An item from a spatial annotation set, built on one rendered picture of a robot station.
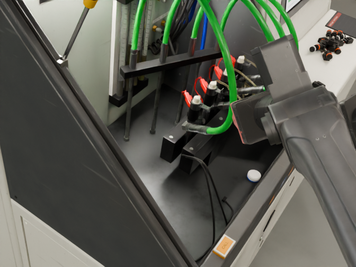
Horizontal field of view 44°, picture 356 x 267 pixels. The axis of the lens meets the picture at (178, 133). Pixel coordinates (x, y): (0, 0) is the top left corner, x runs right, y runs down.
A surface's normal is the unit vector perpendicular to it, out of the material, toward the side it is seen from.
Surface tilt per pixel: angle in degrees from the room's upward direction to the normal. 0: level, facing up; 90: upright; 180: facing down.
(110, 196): 90
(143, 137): 0
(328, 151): 35
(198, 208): 0
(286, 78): 57
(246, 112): 46
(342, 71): 0
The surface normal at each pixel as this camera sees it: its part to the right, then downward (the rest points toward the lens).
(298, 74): -0.15, 0.15
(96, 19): 0.83, 0.47
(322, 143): -0.40, -0.79
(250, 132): 0.22, 0.01
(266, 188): 0.14, -0.71
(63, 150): -0.55, 0.52
